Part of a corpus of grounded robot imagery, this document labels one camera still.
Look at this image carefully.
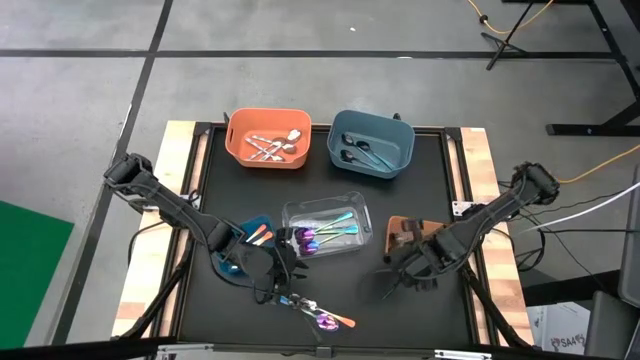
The small orange plastic bin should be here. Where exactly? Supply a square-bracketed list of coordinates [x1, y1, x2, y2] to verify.
[384, 215, 449, 259]

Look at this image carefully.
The green floor mat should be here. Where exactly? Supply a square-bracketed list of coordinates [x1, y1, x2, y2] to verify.
[0, 199, 75, 350]

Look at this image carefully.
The yellow floor cable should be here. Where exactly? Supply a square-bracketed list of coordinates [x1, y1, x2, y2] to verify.
[467, 0, 555, 35]

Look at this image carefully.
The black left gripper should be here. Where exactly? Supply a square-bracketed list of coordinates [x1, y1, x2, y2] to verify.
[238, 227, 310, 306]

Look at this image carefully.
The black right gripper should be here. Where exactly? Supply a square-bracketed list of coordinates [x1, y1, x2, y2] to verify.
[382, 230, 454, 296]

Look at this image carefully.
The dark spoon teal handle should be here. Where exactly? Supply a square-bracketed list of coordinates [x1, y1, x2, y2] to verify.
[339, 149, 386, 174]
[356, 140, 398, 172]
[341, 133, 384, 169]

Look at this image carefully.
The black desk frame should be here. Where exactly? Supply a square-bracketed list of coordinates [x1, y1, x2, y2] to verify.
[544, 0, 640, 137]

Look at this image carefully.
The yellow extension cord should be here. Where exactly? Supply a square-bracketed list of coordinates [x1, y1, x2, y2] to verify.
[557, 143, 640, 185]

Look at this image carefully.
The large orange plastic bin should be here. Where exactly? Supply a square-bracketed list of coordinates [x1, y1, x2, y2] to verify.
[224, 107, 313, 170]

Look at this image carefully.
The small teal plastic bin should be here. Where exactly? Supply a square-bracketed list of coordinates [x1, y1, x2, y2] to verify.
[212, 214, 277, 282]

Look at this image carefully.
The white cardboard box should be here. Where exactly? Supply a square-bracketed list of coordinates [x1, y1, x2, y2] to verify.
[527, 302, 594, 356]

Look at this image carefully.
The black tripod stand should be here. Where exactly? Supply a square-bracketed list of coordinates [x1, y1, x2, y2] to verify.
[480, 0, 536, 71]

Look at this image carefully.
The clear plastic bin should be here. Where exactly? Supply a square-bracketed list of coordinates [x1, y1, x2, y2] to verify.
[281, 190, 374, 260]

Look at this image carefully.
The large grey-blue plastic bin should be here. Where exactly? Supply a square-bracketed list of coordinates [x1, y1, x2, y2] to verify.
[326, 109, 416, 180]

